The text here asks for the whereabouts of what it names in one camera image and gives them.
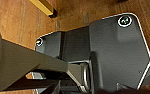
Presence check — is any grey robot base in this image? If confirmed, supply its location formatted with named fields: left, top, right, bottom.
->
left=34, top=12, right=150, bottom=94

